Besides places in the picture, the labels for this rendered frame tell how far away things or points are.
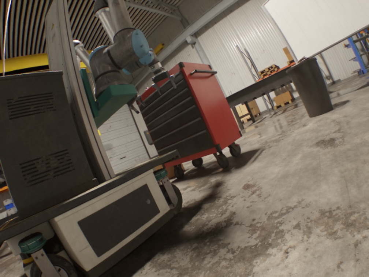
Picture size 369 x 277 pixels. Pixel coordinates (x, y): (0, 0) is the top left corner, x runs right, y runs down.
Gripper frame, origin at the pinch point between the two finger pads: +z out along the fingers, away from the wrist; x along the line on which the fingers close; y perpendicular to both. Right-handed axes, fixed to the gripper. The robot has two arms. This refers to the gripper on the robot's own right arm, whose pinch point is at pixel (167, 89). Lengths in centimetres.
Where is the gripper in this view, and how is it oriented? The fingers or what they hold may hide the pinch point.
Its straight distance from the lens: 143.9
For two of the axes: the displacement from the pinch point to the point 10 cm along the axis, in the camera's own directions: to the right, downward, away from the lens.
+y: -2.5, 5.4, -8.0
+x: 8.6, -2.5, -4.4
